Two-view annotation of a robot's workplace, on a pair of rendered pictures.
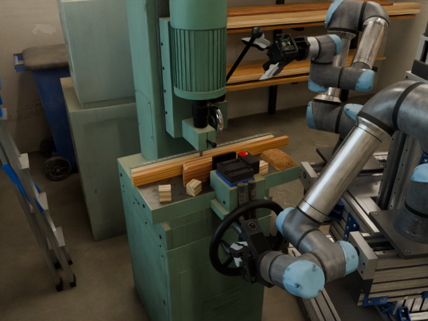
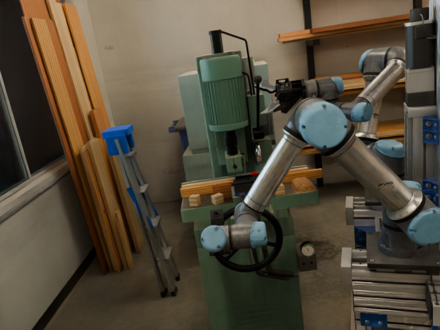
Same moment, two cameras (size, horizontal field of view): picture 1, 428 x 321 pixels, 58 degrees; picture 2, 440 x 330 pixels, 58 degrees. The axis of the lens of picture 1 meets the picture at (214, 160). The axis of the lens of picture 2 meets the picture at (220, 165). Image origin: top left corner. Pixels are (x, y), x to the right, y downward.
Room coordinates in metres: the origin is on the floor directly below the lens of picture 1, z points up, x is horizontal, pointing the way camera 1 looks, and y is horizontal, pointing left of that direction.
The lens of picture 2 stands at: (-0.30, -0.75, 1.54)
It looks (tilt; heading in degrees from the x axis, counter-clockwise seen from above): 16 degrees down; 29
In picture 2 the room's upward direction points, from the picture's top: 9 degrees counter-clockwise
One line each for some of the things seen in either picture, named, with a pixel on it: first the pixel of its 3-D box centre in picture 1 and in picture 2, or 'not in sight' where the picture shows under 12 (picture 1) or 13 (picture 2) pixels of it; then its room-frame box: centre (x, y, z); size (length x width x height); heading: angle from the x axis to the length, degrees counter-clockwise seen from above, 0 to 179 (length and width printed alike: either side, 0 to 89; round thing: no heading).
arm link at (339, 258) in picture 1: (326, 257); (247, 232); (0.68, -0.26, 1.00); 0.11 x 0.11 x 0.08; 26
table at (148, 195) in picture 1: (224, 185); (249, 201); (1.18, -0.04, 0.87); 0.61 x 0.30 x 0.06; 118
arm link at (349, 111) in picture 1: (355, 121); (388, 156); (1.49, -0.59, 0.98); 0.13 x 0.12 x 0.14; 62
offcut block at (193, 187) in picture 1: (193, 187); (217, 198); (1.09, 0.07, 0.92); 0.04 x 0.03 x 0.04; 149
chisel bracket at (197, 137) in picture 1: (199, 134); (234, 162); (1.28, 0.06, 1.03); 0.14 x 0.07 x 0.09; 28
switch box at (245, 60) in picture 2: not in sight; (247, 73); (1.61, 0.08, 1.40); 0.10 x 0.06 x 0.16; 28
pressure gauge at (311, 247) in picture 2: not in sight; (307, 250); (1.20, -0.28, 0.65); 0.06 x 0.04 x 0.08; 118
